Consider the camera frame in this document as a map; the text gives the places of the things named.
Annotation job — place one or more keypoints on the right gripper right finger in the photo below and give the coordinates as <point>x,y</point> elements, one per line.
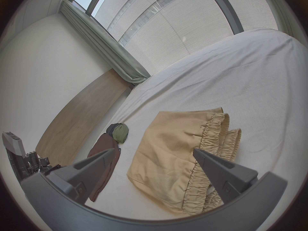
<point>226,179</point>

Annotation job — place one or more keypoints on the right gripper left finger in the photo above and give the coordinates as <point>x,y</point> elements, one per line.
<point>79,177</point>

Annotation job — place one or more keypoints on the tan shorts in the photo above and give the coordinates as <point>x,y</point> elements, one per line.
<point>168,148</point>

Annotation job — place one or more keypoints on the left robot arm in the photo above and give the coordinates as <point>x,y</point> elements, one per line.
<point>13,143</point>

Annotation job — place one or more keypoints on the bed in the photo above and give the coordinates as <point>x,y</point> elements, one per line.
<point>216,80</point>

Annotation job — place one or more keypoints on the brown garment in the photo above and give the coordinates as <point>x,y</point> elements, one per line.
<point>105,177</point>

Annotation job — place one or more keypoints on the dark blue garment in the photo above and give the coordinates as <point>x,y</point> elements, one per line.
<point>111,129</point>

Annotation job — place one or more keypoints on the olive green garment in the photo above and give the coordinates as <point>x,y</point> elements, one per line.
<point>120,133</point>

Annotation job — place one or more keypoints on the grey-green curtain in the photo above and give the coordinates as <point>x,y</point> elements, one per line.
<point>108,49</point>
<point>284,11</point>

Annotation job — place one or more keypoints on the window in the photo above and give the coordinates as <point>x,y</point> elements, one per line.
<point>180,20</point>

